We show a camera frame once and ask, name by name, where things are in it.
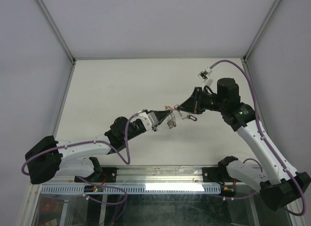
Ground aluminium frame post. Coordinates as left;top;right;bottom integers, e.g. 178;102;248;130
243;0;283;62
34;0;76;64

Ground white slotted cable duct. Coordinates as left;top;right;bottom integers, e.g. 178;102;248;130
41;183;221;195

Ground aluminium mounting rail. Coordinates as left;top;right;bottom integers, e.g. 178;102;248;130
31;164;275;185

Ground left aluminium frame post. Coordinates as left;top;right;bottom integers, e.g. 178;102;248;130
34;0;76;64

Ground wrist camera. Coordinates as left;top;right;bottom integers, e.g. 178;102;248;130
198;67;213;88
138;111;159;131

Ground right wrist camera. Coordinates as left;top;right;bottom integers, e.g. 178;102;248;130
198;67;213;88

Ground keyring with yellow handle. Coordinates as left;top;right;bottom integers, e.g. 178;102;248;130
165;104;182;129

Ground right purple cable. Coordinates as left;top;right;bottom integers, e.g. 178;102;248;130
210;59;307;216

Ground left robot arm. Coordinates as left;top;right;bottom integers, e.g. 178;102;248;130
21;109;172;184

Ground right aluminium frame post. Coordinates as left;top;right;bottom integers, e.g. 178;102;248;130
243;0;283;62

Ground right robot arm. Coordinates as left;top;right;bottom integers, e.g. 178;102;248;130
177;78;311;211

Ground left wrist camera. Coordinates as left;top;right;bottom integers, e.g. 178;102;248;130
138;111;159;131

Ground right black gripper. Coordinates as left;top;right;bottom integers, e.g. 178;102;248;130
177;87;226;115

